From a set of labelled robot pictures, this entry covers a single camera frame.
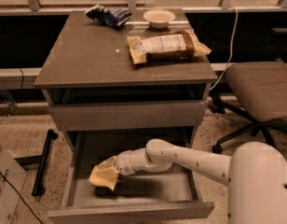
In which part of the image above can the white cardboard box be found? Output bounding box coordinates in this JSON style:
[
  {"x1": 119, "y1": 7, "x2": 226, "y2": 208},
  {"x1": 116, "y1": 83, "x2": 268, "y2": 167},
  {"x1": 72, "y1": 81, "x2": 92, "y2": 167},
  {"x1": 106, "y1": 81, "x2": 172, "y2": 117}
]
[{"x1": 0, "y1": 145, "x2": 27, "y2": 224}]

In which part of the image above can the white cable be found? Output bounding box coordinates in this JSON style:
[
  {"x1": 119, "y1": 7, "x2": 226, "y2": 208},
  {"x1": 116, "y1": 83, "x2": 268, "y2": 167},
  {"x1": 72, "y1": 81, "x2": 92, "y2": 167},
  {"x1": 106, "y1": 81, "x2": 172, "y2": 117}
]
[{"x1": 209, "y1": 5, "x2": 239, "y2": 91}]

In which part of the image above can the open grey middle drawer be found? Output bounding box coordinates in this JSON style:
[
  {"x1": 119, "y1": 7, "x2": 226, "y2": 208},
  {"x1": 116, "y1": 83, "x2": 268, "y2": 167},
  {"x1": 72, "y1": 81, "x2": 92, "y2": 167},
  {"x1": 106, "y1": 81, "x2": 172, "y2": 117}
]
[{"x1": 48, "y1": 128, "x2": 214, "y2": 224}]

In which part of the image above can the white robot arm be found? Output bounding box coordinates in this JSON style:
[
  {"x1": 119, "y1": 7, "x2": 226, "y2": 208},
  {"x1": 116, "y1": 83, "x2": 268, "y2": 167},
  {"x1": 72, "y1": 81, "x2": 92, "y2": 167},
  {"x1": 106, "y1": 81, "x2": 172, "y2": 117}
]
[{"x1": 91, "y1": 139, "x2": 287, "y2": 224}]

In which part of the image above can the grey office chair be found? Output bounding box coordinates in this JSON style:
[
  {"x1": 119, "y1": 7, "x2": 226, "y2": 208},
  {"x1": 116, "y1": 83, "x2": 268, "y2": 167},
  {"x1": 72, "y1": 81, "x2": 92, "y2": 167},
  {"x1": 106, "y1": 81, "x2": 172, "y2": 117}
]
[{"x1": 210, "y1": 62, "x2": 287, "y2": 154}]

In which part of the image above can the yellow sponge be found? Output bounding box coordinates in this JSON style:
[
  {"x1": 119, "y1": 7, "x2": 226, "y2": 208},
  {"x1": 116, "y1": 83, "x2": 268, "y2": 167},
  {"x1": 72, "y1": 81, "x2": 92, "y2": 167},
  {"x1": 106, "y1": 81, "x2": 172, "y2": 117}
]
[{"x1": 89, "y1": 166, "x2": 119, "y2": 190}]

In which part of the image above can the grey drawer cabinet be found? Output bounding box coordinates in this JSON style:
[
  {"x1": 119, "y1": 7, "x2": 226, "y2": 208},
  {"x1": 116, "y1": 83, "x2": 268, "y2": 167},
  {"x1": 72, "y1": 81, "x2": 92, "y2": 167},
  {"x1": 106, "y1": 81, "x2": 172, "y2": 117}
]
[{"x1": 34, "y1": 8, "x2": 219, "y2": 224}]

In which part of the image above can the white bowl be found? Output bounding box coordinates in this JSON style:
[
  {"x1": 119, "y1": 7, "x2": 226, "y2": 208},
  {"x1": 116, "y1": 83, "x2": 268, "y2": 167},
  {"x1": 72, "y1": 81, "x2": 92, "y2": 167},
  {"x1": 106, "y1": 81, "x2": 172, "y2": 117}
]
[{"x1": 143, "y1": 9, "x2": 175, "y2": 29}]

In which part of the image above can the black cable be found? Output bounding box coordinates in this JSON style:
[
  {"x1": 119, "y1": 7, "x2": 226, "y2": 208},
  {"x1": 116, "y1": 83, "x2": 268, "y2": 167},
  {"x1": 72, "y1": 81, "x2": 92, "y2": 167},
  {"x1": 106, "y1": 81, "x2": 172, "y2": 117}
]
[{"x1": 0, "y1": 161, "x2": 45, "y2": 224}]

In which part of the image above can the packaged bread loaf bag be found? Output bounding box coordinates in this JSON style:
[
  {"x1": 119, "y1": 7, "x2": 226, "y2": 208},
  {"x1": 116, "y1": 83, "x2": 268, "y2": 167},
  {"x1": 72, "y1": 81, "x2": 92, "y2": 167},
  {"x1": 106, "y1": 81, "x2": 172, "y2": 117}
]
[{"x1": 127, "y1": 29, "x2": 212, "y2": 64}]

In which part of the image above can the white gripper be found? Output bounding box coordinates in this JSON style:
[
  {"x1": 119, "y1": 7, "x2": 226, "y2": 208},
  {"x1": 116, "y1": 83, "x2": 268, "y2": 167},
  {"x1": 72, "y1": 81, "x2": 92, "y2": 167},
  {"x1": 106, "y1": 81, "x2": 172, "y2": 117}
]
[{"x1": 98, "y1": 150, "x2": 136, "y2": 180}]

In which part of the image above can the closed grey top drawer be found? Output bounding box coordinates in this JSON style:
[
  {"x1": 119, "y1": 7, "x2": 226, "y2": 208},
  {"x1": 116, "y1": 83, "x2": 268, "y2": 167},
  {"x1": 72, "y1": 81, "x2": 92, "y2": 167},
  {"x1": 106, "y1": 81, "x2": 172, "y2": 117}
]
[{"x1": 49, "y1": 101, "x2": 208, "y2": 131}]

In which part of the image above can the blue chip bag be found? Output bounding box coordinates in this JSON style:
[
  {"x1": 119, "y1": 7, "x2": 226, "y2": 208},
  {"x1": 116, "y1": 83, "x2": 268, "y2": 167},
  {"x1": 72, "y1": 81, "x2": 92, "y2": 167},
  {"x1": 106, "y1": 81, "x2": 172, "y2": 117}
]
[{"x1": 85, "y1": 4, "x2": 132, "y2": 28}]

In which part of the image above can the black metal stand leg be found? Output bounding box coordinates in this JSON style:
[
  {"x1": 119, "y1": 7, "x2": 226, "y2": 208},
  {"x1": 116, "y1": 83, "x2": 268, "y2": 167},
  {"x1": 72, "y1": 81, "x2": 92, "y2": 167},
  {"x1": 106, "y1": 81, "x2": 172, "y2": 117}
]
[{"x1": 14, "y1": 128, "x2": 59, "y2": 197}]

